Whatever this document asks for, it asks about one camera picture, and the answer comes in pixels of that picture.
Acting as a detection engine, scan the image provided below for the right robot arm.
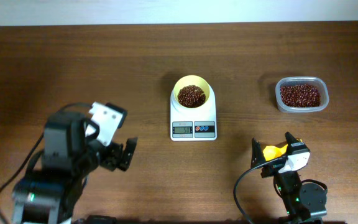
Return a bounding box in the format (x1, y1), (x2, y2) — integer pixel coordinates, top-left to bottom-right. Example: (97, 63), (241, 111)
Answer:
(251, 132), (328, 223)

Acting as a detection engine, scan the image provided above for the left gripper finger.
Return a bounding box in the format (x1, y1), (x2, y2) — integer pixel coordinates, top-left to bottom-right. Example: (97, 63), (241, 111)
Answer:
(118, 137), (138, 171)
(106, 103), (128, 128)

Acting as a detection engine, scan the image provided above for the red beans pile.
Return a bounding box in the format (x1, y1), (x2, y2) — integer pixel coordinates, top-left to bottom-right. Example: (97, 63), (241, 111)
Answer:
(280, 84), (321, 108)

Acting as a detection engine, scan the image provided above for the pale yellow plastic bowl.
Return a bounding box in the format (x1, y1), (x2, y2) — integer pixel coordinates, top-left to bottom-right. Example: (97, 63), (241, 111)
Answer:
(173, 75), (211, 109)

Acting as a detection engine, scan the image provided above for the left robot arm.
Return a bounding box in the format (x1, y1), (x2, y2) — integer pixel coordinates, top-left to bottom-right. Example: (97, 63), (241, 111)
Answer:
(12, 102), (137, 223)

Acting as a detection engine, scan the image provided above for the yellow measuring scoop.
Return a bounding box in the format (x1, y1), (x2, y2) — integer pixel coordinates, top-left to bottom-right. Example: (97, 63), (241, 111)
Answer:
(262, 139), (305, 161)

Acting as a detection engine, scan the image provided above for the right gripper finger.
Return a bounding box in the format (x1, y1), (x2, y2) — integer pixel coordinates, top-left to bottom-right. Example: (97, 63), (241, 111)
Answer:
(285, 132), (300, 154)
(250, 138), (266, 169)

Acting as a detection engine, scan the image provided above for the clear plastic bean container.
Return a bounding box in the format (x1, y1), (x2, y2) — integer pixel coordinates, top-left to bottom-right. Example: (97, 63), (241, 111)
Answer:
(275, 77), (329, 113)

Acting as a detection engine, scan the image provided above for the white digital kitchen scale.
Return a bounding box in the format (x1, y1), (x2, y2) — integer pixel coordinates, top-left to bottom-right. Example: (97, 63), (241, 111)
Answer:
(170, 88), (218, 141)

